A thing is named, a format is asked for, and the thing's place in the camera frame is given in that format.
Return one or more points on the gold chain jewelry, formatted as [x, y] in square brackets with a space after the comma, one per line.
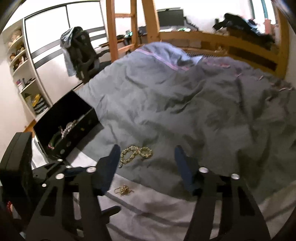
[123, 190]

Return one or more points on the white sliding wardrobe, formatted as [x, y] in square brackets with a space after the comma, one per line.
[48, 33]

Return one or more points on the white bookshelf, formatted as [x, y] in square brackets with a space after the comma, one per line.
[22, 70]

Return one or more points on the wooden bed frame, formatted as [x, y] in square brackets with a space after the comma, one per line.
[155, 35]

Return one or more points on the grey striped duvet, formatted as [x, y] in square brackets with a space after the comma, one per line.
[233, 118]

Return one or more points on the wooden folding table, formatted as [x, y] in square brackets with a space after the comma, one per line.
[113, 46]

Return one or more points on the blue garment on chair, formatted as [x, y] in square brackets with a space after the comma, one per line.
[68, 49]

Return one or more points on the black clothes pile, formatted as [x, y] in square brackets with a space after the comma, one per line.
[248, 26]

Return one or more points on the green jade bangle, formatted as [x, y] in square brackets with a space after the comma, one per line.
[56, 137]

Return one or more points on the black jewelry box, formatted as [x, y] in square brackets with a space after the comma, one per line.
[71, 115]

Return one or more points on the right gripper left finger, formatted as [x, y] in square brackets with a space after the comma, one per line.
[99, 177]

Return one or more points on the black office chair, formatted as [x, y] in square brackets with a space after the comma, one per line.
[88, 62]

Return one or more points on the black computer monitor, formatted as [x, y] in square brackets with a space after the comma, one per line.
[171, 17]

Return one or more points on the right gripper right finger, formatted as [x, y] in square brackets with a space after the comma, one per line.
[196, 178]

